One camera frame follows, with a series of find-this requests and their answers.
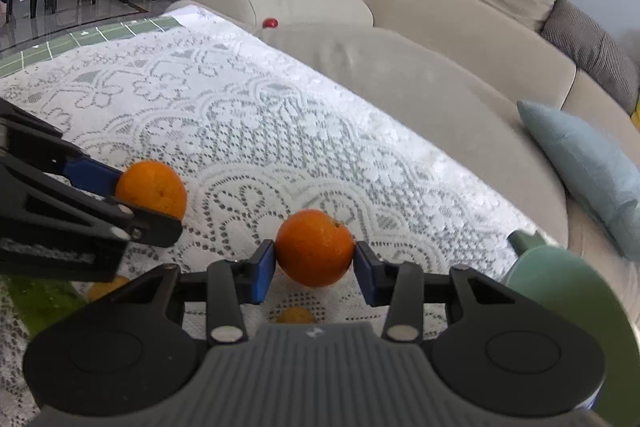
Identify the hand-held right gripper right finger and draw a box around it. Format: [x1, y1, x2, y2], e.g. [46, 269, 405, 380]
[354, 240, 513, 343]

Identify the light blue pillow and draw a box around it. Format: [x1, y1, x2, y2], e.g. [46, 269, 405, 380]
[516, 100, 640, 264]

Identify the beige sofa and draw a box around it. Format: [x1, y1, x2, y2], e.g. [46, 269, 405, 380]
[165, 0, 640, 293]

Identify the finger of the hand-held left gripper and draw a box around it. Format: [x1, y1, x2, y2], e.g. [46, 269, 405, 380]
[0, 99, 123, 200]
[0, 157, 183, 249]

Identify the orange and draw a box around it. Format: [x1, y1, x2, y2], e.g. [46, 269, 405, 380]
[115, 160, 188, 220]
[276, 208, 355, 288]

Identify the small kumquat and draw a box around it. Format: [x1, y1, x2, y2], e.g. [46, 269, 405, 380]
[87, 275, 131, 303]
[276, 307, 317, 325]

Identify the green cucumber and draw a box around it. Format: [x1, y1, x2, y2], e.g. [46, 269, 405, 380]
[0, 274, 88, 340]

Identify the grey checked cushion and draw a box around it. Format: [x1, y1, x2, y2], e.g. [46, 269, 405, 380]
[541, 0, 640, 115]

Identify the green bowl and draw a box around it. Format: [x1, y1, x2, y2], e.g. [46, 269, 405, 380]
[500, 229, 633, 427]

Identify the green grid mat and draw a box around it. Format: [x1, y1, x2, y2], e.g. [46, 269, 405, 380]
[0, 16, 183, 75]

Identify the white lace tablecloth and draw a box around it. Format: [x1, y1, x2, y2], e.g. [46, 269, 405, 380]
[0, 4, 568, 427]

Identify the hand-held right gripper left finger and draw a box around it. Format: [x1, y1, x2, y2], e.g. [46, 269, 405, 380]
[120, 239, 277, 347]

